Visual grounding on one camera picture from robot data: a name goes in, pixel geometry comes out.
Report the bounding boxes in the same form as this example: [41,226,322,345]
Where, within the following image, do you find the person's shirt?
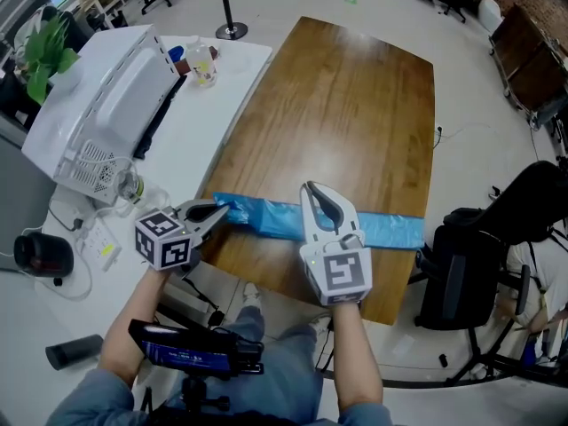
[43,366,396,426]

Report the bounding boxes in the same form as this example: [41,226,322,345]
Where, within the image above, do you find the clear plastic jug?
[184,35,219,89]

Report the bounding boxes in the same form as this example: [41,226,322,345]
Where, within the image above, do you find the blue plastic bag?
[212,191,426,251]

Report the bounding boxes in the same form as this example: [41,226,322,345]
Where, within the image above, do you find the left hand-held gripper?
[135,200,230,280]

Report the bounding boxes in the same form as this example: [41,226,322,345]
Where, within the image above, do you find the green leafy potted plant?
[24,14,82,106]

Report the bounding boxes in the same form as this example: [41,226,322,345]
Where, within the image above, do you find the person's left white shoe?
[241,280,263,315]

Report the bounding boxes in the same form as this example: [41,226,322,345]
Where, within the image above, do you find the person's white shoe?
[309,315,334,335]
[241,280,263,315]

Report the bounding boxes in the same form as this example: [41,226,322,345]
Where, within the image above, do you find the white desk power strip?
[82,217,123,272]

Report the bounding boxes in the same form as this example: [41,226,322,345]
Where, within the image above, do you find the black stanchion post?
[215,0,249,41]

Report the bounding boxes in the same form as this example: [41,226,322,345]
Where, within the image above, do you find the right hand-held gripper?
[299,181,373,306]

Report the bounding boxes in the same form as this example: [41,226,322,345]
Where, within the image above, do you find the dark grey cylinder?
[45,334,106,371]

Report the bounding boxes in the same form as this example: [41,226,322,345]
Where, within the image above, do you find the white rounded bin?
[477,0,506,36]

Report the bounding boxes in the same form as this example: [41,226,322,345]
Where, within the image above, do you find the black round container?
[12,232,75,280]

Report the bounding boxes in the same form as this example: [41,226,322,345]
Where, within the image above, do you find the black mesh office chair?
[414,160,568,389]

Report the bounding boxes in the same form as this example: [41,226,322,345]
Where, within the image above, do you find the person's left forearm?
[97,264,172,389]

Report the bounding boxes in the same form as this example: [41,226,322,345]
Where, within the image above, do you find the black tripod mount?
[177,373,233,416]

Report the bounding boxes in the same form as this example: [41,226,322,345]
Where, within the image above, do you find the clear bottle green band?
[115,169,172,216]

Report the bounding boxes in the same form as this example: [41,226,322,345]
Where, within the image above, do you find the white paper slip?
[391,333,417,359]

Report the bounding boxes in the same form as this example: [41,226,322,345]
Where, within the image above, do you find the person's right white shoe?
[309,315,334,335]

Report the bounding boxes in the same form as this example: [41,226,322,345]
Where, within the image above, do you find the person's right forearm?
[330,300,385,421]

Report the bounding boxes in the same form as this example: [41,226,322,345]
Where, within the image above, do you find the black mounted screen device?
[128,319,266,381]

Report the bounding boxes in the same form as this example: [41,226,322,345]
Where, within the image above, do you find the brown wooden cabinet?
[487,2,568,117]

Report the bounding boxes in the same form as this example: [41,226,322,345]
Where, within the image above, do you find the white microwave oven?
[20,23,187,207]

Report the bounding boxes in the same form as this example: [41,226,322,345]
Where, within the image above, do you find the person's jeans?
[163,304,327,426]

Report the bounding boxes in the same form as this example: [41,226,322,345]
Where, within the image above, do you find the blue bottle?
[522,337,541,368]

